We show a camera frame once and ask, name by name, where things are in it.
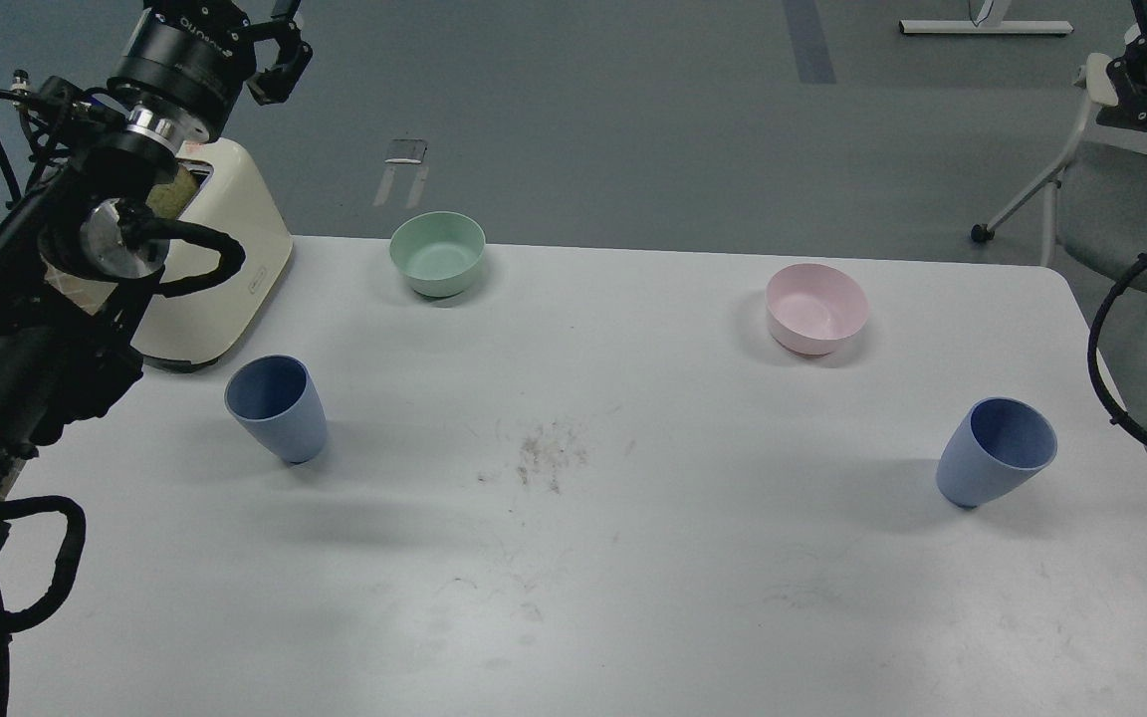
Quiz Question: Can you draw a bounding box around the cream toaster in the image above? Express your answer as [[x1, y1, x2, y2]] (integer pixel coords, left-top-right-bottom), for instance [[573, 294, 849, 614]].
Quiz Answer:
[[130, 137, 294, 373]]

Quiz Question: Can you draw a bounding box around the white table base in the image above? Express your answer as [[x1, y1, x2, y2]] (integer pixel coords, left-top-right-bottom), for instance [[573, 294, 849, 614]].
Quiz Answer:
[[898, 1, 1074, 38]]

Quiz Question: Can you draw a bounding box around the blue cup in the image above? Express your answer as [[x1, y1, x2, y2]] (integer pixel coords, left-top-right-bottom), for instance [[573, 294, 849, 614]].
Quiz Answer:
[[224, 354, 329, 463], [936, 396, 1058, 509]]

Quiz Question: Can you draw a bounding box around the toast slice front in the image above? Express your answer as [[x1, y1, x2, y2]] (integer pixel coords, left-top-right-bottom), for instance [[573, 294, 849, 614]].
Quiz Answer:
[[145, 164, 208, 219]]

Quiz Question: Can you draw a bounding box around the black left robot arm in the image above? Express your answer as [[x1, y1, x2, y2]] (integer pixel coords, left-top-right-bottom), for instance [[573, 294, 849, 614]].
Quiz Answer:
[[0, 1, 314, 716]]

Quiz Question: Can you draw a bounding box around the pink bowl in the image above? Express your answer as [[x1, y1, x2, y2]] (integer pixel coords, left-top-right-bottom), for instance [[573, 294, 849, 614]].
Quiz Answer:
[[765, 263, 871, 356]]

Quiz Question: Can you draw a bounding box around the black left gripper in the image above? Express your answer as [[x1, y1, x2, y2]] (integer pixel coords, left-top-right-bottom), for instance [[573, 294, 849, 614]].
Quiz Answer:
[[108, 1, 314, 139]]

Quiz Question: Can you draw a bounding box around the grey office chair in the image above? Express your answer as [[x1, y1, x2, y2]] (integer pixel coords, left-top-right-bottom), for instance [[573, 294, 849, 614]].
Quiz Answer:
[[970, 53, 1147, 280]]

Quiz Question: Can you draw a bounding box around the green bowl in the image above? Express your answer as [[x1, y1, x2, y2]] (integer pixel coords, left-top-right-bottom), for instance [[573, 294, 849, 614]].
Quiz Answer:
[[388, 210, 486, 299]]

